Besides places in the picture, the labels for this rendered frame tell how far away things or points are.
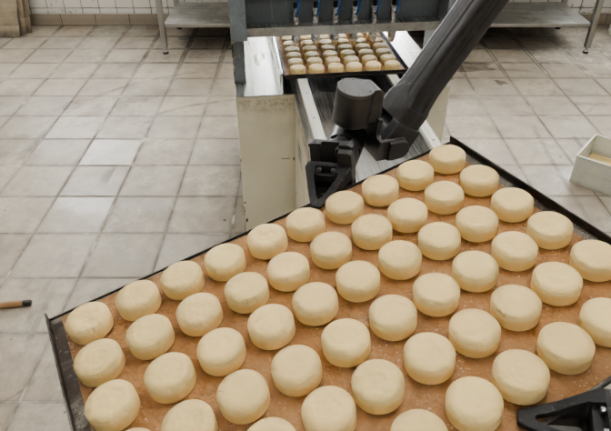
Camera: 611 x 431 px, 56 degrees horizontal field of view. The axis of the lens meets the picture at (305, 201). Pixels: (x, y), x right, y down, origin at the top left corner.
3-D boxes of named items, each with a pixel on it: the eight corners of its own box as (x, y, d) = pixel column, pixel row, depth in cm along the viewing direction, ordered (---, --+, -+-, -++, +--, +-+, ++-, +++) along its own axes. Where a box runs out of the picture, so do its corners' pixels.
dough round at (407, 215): (382, 229, 73) (381, 216, 72) (395, 205, 76) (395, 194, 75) (420, 237, 71) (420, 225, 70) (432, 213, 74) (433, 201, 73)
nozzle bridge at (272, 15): (232, 59, 211) (225, -38, 192) (423, 51, 218) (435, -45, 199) (235, 96, 184) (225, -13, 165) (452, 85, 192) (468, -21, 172)
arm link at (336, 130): (365, 149, 95) (332, 141, 96) (372, 114, 91) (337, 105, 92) (355, 173, 90) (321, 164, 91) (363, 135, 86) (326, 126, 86)
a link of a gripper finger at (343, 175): (290, 192, 77) (309, 155, 84) (295, 233, 81) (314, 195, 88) (339, 196, 75) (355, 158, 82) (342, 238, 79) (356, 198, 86)
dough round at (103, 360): (89, 348, 64) (83, 337, 62) (132, 348, 63) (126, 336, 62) (72, 388, 60) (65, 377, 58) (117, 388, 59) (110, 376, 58)
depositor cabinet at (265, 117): (240, 138, 336) (229, -9, 289) (360, 131, 344) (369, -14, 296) (250, 288, 232) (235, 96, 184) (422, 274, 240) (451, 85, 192)
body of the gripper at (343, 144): (305, 145, 82) (319, 119, 87) (313, 202, 88) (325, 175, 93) (350, 147, 80) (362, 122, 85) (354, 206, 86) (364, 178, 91)
